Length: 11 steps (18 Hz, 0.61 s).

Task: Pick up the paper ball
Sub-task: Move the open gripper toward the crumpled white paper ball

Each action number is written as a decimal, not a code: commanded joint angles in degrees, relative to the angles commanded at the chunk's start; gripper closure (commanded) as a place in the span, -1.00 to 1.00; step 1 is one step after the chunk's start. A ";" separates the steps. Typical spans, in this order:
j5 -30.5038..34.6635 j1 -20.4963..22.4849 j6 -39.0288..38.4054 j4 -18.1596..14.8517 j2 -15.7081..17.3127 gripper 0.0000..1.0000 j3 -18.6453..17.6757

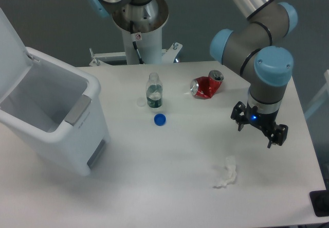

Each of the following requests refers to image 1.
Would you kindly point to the crumpled white paper ball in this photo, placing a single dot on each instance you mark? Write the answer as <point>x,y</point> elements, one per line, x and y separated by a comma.
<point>227,174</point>

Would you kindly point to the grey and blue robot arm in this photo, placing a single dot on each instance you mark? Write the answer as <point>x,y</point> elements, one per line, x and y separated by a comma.
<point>251,53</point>

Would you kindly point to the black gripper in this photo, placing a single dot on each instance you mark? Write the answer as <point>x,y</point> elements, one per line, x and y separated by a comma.
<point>243,115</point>

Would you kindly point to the white trash bin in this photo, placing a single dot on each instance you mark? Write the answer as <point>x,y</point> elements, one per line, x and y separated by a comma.
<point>52,106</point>

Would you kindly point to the crushed red soda can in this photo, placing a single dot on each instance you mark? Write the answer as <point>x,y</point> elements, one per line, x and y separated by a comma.
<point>206,86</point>

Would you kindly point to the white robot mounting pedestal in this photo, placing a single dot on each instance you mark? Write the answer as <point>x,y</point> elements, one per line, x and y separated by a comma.
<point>141,30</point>

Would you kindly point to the blue bottle cap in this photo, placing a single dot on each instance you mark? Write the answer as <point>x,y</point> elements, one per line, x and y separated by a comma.
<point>160,119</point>

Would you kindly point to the black device at table edge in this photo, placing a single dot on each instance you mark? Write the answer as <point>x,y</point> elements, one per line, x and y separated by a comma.
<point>319,200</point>

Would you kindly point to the clear plastic water bottle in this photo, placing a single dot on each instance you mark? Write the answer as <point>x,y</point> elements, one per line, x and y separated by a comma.
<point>154,91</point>

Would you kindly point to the white chair part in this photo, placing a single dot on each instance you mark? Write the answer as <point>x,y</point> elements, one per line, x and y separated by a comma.
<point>318,100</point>

